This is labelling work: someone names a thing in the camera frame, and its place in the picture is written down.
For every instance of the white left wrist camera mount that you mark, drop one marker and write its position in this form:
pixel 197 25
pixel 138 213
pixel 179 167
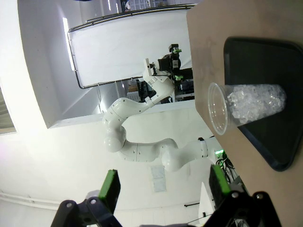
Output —
pixel 149 66

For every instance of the green indicator light box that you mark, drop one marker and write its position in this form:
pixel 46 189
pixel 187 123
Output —
pixel 219 153

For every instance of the white backdrop screen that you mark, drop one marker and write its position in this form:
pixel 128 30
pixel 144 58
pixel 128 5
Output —
pixel 118 47

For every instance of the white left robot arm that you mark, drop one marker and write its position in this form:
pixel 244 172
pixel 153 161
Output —
pixel 142 151

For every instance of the paper sheet on wall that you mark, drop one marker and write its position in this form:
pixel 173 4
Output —
pixel 158 179

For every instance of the tall clear iced cup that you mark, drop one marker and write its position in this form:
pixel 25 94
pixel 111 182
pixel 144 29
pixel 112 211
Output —
pixel 255 104

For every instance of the black plastic serving tray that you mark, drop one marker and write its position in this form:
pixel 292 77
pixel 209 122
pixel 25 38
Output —
pixel 260 66

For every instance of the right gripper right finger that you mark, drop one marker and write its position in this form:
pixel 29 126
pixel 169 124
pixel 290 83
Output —
pixel 220 182

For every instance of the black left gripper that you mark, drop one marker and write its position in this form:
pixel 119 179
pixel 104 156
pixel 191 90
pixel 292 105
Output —
pixel 169 62

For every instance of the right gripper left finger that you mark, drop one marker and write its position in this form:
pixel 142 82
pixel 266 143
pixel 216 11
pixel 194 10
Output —
pixel 107 189

